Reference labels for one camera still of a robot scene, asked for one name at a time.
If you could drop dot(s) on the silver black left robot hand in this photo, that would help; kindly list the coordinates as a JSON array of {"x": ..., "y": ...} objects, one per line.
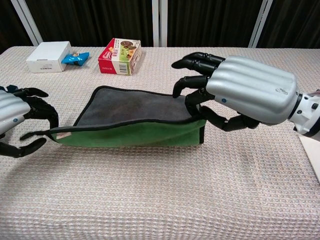
[{"x": 15, "y": 110}]

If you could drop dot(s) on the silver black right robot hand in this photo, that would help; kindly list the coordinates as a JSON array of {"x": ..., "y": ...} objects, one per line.
[{"x": 252, "y": 90}]

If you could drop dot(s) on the green and grey cloth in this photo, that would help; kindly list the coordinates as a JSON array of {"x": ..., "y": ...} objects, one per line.
[{"x": 130, "y": 135}]

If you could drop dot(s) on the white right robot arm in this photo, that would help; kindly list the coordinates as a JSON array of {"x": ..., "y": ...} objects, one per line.
[{"x": 308, "y": 112}]

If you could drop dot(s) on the white paper sheet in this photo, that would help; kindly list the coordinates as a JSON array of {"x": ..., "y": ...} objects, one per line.
[{"x": 313, "y": 155}]

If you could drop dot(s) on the white cardboard box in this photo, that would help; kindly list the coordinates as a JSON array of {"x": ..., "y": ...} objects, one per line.
[{"x": 47, "y": 56}]

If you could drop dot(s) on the blue snack packet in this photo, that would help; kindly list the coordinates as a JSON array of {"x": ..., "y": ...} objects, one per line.
[{"x": 75, "y": 58}]

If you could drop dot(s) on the red green snack box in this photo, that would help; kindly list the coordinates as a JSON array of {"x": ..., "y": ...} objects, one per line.
[{"x": 120, "y": 57}]

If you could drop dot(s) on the dark pleated curtain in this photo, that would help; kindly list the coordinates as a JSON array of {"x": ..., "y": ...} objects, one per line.
[{"x": 100, "y": 20}]

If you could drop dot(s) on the beige woven tablecloth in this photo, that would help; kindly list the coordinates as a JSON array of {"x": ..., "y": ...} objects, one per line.
[{"x": 150, "y": 195}]

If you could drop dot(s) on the white slanted frame post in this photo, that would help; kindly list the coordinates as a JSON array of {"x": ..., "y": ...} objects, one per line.
[
  {"x": 27, "y": 22},
  {"x": 260, "y": 25}
]

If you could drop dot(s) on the white upright frame post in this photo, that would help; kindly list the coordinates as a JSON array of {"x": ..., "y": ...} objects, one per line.
[
  {"x": 155, "y": 22},
  {"x": 164, "y": 22}
]

